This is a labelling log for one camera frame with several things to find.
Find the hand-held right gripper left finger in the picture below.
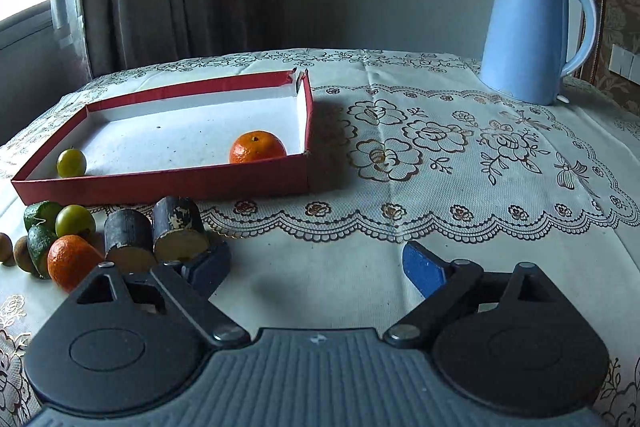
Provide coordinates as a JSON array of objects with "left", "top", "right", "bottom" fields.
[{"left": 75, "top": 241, "right": 252, "bottom": 350}]

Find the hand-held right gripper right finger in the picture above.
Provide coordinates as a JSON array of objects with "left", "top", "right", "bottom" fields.
[{"left": 384, "top": 241, "right": 568, "bottom": 350}]

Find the red cardboard box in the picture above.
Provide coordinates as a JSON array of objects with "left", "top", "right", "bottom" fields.
[{"left": 11, "top": 68, "right": 315, "bottom": 208}]

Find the orange tangerine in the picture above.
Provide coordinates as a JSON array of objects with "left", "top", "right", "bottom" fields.
[
  {"left": 47, "top": 234, "right": 105, "bottom": 294},
  {"left": 229, "top": 130, "right": 288, "bottom": 164}
]

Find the dark fruit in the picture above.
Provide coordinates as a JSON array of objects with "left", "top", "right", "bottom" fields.
[{"left": 54, "top": 204, "right": 96, "bottom": 239}]

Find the dark green avocado piece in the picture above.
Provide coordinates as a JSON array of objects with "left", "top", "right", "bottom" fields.
[{"left": 26, "top": 224, "right": 58, "bottom": 280}]

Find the yellow-green plum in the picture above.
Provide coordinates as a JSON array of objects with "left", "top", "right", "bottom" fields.
[{"left": 56, "top": 148, "right": 87, "bottom": 179}]

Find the green cucumber piece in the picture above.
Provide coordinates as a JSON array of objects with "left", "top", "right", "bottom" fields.
[{"left": 23, "top": 201, "right": 66, "bottom": 235}]

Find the dark sugarcane piece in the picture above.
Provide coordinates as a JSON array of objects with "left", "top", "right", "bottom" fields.
[
  {"left": 151, "top": 196, "right": 211, "bottom": 264},
  {"left": 104, "top": 208, "right": 158, "bottom": 273}
]

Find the white lace tablecloth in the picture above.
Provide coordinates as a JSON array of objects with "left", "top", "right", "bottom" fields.
[{"left": 0, "top": 48, "right": 640, "bottom": 250}]

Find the light blue electric kettle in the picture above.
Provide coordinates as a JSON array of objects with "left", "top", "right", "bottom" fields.
[{"left": 477, "top": 0, "right": 600, "bottom": 106}]

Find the white wall switch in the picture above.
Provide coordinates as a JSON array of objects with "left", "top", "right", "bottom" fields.
[{"left": 611, "top": 44, "right": 640, "bottom": 84}]

